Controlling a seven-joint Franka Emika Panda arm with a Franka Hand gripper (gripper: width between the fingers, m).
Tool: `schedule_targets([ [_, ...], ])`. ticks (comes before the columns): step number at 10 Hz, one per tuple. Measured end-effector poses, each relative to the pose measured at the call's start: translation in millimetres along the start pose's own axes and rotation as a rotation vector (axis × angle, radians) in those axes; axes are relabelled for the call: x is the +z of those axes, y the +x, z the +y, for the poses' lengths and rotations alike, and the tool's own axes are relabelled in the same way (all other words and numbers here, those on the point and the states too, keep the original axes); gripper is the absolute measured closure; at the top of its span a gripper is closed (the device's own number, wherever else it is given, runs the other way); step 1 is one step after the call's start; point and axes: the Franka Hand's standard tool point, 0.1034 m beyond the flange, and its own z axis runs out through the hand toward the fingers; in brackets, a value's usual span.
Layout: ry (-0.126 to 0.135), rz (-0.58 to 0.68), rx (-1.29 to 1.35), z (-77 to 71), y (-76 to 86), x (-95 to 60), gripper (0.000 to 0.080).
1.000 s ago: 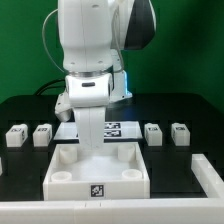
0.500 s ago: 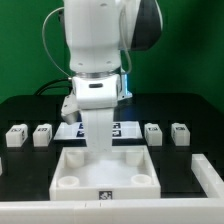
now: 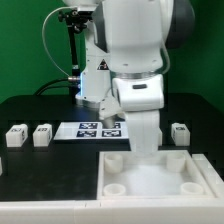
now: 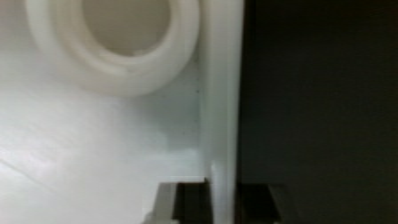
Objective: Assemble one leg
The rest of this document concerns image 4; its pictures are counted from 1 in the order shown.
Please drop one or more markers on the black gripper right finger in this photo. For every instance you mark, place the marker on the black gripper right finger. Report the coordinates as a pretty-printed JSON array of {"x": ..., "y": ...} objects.
[{"x": 266, "y": 206}]

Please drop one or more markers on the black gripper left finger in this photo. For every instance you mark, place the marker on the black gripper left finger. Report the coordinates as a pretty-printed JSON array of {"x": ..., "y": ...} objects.
[{"x": 182, "y": 204}]

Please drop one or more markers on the white square tabletop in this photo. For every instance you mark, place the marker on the white square tabletop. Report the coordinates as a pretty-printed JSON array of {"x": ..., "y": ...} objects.
[{"x": 120, "y": 72}]

